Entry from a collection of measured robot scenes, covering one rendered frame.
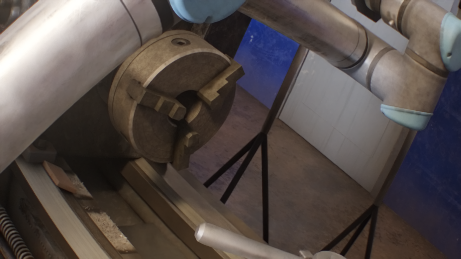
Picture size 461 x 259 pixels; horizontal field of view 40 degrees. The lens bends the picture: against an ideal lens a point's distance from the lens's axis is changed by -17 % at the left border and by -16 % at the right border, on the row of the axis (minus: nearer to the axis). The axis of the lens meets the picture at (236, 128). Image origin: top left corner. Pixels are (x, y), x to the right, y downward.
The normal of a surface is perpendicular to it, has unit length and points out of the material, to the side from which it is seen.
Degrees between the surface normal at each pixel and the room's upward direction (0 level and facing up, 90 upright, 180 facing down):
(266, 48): 90
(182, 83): 90
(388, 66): 61
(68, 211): 36
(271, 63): 90
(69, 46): 70
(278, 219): 0
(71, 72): 86
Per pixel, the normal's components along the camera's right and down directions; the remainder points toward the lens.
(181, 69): 0.61, 0.51
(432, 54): -0.22, 0.25
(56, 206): -0.09, -0.72
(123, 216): 0.39, -0.86
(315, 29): 0.46, 0.71
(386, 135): -0.69, -0.04
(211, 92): -0.27, -0.59
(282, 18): 0.24, 0.88
